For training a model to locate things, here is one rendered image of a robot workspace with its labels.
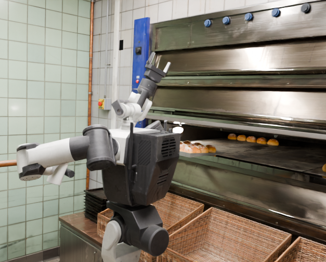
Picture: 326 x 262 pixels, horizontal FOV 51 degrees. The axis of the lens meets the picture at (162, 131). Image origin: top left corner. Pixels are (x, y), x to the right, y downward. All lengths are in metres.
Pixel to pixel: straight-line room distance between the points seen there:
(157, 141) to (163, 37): 1.46
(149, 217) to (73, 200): 2.07
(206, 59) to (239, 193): 0.88
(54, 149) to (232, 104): 1.22
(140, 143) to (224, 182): 1.02
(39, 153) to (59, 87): 1.95
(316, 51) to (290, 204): 0.82
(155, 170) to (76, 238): 1.45
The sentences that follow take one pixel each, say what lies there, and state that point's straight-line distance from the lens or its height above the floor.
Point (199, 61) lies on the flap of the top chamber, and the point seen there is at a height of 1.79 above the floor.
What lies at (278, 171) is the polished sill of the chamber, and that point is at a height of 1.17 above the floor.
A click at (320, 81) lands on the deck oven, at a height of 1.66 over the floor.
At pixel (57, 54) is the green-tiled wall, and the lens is 3.23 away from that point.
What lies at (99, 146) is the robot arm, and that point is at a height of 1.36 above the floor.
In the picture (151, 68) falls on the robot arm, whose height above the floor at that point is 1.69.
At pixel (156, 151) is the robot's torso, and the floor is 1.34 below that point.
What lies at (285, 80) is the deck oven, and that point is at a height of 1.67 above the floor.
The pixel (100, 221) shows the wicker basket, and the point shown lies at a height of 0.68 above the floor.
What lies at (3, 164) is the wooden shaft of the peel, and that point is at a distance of 1.77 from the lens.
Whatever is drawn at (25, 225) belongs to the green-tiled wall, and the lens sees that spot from 3.32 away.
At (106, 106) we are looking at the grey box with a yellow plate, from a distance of 3.06.
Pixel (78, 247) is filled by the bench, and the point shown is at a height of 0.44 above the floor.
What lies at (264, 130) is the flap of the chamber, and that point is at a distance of 1.86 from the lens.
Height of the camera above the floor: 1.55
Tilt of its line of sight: 6 degrees down
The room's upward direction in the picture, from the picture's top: 3 degrees clockwise
